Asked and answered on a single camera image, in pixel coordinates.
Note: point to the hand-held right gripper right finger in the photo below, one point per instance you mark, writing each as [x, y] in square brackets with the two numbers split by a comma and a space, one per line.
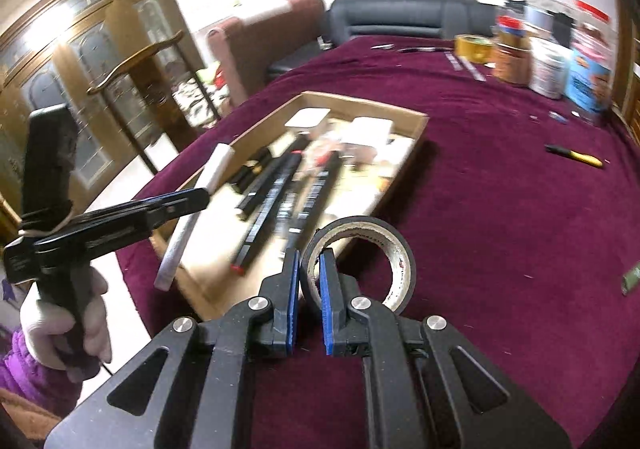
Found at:
[327, 299]

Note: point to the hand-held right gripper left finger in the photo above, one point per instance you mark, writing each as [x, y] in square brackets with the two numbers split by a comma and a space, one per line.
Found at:
[291, 299]

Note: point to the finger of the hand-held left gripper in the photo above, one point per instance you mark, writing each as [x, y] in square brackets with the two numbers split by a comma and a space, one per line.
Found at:
[165, 196]
[120, 236]

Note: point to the white tube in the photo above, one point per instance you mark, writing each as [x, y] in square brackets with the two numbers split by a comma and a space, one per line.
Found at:
[172, 259]

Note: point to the black marker with yellow band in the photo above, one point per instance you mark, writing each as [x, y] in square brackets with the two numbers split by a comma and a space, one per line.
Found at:
[250, 171]

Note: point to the black marker with red cap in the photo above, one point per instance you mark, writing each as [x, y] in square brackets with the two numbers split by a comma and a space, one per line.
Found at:
[265, 214]

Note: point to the clear package with orange item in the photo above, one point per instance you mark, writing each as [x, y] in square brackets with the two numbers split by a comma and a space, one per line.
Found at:
[325, 151]

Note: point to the cardboard box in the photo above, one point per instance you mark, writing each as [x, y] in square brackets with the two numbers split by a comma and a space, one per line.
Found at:
[370, 104]

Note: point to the person's left forearm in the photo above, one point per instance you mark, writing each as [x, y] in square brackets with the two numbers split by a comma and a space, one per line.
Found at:
[25, 379]

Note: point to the person's left hand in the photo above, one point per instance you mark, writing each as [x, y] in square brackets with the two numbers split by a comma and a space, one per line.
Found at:
[40, 329]

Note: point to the patterned cloth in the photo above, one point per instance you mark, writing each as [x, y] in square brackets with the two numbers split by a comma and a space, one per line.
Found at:
[195, 96]

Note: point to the wooden glass-panel door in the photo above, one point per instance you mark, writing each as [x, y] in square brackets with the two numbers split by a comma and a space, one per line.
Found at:
[75, 29]

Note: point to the wooden valet stand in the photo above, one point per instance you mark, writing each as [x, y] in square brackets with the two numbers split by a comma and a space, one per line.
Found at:
[140, 56]

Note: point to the pink armchair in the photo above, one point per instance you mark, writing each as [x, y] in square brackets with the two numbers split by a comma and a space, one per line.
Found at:
[235, 59]

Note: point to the brown fuzzy cloth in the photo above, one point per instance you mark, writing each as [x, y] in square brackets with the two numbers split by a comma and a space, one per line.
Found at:
[25, 419]

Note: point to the white armrest cover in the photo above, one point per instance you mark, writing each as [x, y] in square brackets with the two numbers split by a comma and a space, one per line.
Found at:
[267, 11]

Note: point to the black pen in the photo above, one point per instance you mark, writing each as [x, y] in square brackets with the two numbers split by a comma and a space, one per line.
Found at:
[425, 49]

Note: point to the metal ruler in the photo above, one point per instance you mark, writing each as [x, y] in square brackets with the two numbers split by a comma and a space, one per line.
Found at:
[465, 67]

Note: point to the yellow black utility knife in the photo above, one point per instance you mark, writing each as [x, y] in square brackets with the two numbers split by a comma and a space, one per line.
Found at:
[575, 155]

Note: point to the yellow tape roll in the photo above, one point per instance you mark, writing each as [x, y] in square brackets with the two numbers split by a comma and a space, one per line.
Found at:
[472, 49]

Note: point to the black sofa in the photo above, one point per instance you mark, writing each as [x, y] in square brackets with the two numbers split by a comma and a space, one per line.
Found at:
[400, 16]

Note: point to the small blue item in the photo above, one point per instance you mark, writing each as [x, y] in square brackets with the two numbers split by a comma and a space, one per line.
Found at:
[557, 115]

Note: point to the brown jar with red lid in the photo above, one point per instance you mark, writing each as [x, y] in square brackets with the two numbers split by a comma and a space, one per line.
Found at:
[511, 61]

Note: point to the green case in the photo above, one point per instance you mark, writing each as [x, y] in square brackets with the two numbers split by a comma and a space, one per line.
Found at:
[631, 279]

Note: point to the white jar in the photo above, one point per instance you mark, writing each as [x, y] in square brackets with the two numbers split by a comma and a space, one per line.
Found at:
[549, 69]

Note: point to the clear jar with blue label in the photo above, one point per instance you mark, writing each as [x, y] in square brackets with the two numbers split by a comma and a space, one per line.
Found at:
[587, 79]

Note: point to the wooden headboard with brick pattern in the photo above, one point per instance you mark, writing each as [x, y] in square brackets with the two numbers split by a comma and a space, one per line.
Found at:
[627, 79]

